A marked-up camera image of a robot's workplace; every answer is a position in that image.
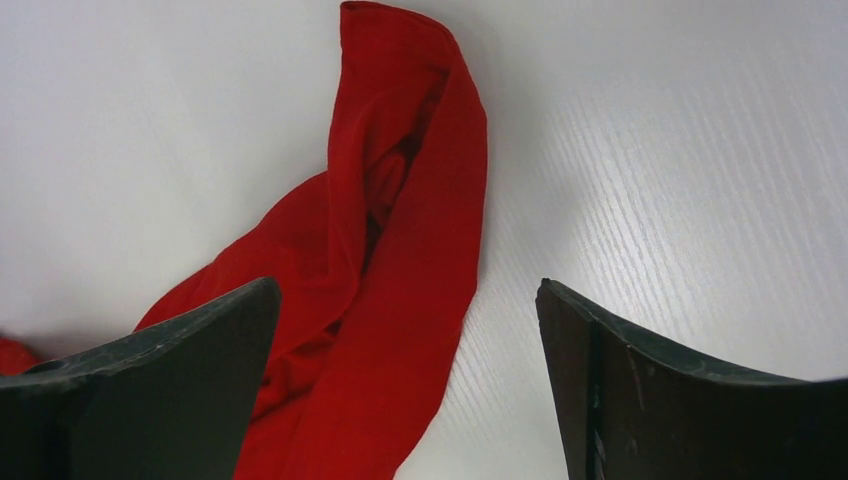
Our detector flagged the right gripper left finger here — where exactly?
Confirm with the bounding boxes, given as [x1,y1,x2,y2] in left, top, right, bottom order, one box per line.
[1,278,281,479]

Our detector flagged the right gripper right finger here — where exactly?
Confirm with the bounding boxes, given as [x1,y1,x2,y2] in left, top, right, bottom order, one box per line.
[536,279,847,479]

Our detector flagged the red t shirt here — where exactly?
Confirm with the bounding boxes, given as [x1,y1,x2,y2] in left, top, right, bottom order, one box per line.
[1,1,487,479]

